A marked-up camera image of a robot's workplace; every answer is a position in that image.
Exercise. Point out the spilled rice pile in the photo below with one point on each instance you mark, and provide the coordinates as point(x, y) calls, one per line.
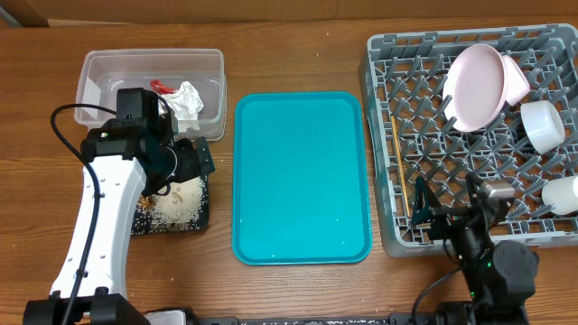
point(184, 208)

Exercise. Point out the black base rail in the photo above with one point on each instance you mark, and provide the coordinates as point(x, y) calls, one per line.
point(293, 321)

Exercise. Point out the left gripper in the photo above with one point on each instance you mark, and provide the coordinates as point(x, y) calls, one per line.
point(191, 166)

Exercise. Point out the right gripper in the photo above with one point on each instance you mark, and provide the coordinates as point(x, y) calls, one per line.
point(425, 207)

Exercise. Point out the clear plastic bin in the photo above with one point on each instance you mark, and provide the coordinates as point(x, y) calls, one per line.
point(104, 73)

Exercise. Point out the red snack wrapper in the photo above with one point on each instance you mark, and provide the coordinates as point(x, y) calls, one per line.
point(158, 87)

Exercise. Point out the grey dishwasher rack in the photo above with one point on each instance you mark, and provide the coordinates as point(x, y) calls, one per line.
point(402, 74)

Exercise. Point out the white round plate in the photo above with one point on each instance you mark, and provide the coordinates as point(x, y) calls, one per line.
point(476, 84)

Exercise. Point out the wooden chopstick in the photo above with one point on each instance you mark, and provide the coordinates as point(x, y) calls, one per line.
point(400, 165)

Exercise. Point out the teal serving tray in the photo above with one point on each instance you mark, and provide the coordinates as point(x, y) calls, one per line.
point(300, 180)

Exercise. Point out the white napkin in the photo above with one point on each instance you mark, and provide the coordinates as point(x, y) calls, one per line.
point(185, 103)

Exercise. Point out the black plastic tray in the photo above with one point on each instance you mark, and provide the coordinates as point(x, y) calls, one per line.
point(158, 186)

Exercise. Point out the grey-white bowl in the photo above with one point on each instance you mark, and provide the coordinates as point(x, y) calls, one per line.
point(543, 125)

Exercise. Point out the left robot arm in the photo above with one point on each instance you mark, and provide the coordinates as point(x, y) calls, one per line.
point(131, 156)

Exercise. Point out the white paper cup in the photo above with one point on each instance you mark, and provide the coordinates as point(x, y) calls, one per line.
point(561, 194)

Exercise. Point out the pink bowl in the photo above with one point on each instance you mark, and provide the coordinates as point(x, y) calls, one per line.
point(518, 85)

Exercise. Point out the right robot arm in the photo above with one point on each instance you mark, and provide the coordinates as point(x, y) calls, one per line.
point(500, 277)

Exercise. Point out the brown food scrap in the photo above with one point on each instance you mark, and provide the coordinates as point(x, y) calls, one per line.
point(145, 203)

